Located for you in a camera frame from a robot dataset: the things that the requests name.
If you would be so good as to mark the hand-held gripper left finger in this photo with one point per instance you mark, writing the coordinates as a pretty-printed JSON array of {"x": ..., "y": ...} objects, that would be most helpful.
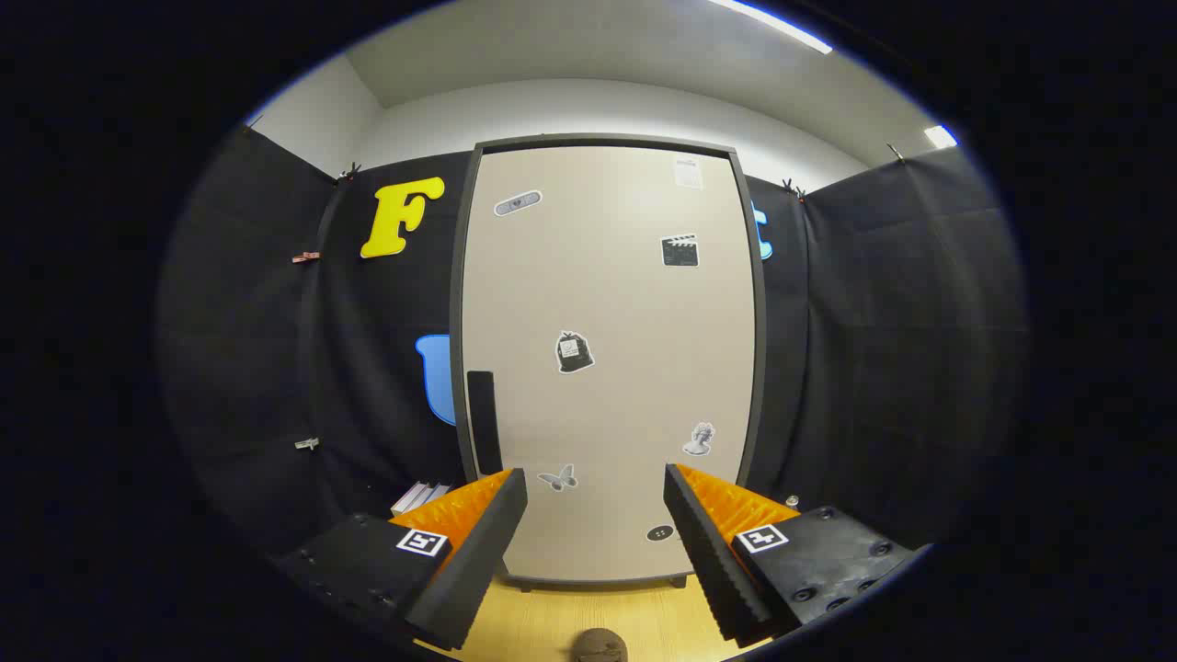
[{"x": 478, "y": 561}]

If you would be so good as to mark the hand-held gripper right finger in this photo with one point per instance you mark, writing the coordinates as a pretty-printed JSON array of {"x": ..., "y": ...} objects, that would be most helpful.
[{"x": 713, "y": 561}]

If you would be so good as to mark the brown fluffy shoe with bow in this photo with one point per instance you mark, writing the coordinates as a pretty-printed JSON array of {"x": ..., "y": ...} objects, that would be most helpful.
[{"x": 598, "y": 646}]

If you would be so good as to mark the grey shoe cabinet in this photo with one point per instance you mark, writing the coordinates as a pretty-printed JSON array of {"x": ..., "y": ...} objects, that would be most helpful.
[{"x": 456, "y": 313}]

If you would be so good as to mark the beige shoe cabinet door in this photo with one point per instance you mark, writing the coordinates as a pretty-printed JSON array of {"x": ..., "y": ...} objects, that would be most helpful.
[{"x": 625, "y": 303}]

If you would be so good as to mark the white book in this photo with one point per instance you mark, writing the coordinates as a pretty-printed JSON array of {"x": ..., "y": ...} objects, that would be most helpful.
[{"x": 410, "y": 500}]

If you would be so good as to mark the black backdrop cloth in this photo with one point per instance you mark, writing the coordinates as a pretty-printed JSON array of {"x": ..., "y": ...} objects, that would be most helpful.
[{"x": 874, "y": 322}]

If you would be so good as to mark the reddish cloth clip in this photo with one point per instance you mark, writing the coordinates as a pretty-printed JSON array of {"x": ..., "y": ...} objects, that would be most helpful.
[{"x": 306, "y": 257}]

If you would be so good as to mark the small ceiling light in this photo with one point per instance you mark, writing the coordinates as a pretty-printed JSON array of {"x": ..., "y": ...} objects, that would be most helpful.
[{"x": 941, "y": 137}]

